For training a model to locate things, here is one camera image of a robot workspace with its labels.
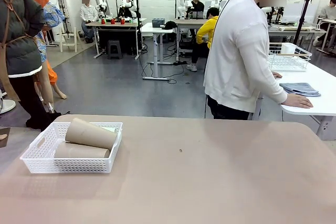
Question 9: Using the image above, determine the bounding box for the person's right hand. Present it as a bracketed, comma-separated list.
[282, 93, 314, 109]

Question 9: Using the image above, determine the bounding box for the white perforated plastic basket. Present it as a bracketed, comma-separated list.
[20, 121, 123, 174]

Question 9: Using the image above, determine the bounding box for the person's right forearm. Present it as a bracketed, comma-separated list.
[250, 69, 289, 105]

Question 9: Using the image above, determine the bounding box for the grey folded towel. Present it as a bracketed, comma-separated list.
[279, 82, 322, 98]

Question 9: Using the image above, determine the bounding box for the white container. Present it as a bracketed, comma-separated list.
[281, 42, 297, 55]

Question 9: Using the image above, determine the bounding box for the white side table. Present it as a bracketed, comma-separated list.
[251, 60, 336, 141]

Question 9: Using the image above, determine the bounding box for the person in white sweater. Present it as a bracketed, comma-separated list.
[203, 0, 314, 120]

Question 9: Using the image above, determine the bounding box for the black tripod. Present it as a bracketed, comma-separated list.
[293, 0, 314, 47]

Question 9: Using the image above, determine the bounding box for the person in yellow jacket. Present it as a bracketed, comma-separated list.
[186, 7, 220, 72]

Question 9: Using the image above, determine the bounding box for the wood-top desk with robots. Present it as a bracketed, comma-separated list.
[173, 18, 211, 62]

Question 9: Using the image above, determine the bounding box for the person in black t-shirt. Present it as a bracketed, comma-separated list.
[191, 0, 205, 14]

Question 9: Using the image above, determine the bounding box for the black cap on desk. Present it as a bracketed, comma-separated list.
[162, 20, 178, 30]

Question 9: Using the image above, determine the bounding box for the white standing desk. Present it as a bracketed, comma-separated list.
[140, 22, 175, 81]

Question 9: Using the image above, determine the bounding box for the grey plastic stool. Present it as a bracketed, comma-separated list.
[107, 39, 123, 59]

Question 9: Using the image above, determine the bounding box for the dark-haired person in black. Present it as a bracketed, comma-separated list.
[117, 0, 132, 19]

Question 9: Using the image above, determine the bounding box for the wood-top lab table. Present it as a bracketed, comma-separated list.
[85, 21, 140, 60]

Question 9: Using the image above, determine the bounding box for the seated person in white shirt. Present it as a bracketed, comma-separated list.
[79, 0, 99, 44]

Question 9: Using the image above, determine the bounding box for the white wooden step stool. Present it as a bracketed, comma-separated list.
[59, 26, 83, 53]

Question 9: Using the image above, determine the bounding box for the orange and blue clothed mannequin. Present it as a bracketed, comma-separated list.
[12, 0, 68, 113]

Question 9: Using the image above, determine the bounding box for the person in dark puffer jacket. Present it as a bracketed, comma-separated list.
[0, 0, 57, 132]

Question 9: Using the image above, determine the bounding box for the white round floor base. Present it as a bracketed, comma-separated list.
[0, 97, 17, 115]

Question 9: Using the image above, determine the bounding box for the brown framed floor object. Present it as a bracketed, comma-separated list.
[0, 126, 11, 148]

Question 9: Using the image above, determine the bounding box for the white wire dish rack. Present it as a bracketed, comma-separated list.
[267, 42, 313, 72]

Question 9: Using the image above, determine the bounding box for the thin black hanging cable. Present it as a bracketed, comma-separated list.
[203, 0, 248, 119]

